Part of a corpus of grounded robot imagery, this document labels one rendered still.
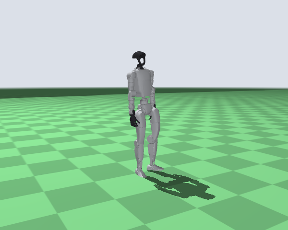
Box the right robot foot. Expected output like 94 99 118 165
135 168 147 178

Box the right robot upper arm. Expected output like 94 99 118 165
127 71 137 97

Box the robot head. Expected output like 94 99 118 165
132 51 146 69

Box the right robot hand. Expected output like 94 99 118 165
129 110 140 127

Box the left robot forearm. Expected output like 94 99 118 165
149 92 156 107

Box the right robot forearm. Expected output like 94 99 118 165
128 91 135 115

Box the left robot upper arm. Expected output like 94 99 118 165
150 70 156 93

